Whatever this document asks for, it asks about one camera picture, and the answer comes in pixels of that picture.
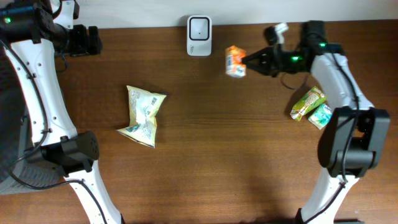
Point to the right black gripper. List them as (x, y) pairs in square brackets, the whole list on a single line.
[(269, 61)]

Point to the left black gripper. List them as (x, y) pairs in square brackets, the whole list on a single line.
[(85, 47)]

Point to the orange small carton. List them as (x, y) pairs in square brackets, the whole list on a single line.
[(234, 66)]

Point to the green snack tube packet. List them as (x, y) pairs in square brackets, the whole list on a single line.
[(311, 100)]

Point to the teal tissue pack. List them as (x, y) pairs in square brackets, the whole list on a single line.
[(321, 116)]

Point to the beige snack bag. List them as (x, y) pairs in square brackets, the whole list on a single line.
[(143, 108)]

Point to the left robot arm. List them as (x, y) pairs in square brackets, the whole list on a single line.
[(40, 146)]

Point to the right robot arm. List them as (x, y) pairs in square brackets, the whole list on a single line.
[(353, 140)]

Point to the white barcode scanner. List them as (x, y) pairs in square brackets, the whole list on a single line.
[(199, 36)]

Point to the dark grey plastic basket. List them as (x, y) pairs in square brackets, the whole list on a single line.
[(16, 137)]

